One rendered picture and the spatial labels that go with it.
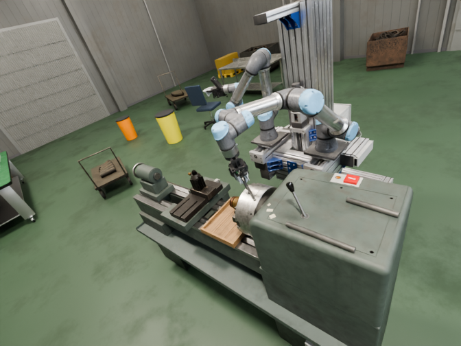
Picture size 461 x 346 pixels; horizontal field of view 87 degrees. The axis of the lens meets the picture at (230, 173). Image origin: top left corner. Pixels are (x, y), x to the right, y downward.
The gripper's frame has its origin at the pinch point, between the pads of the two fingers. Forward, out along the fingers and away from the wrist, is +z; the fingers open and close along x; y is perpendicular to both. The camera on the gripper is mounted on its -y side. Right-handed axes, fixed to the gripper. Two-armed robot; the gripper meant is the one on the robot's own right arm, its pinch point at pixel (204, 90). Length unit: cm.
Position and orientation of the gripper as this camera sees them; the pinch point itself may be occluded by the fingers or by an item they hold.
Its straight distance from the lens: 227.2
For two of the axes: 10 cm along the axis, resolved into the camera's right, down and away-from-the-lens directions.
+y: 3.0, 7.2, 6.2
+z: -8.9, -0.3, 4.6
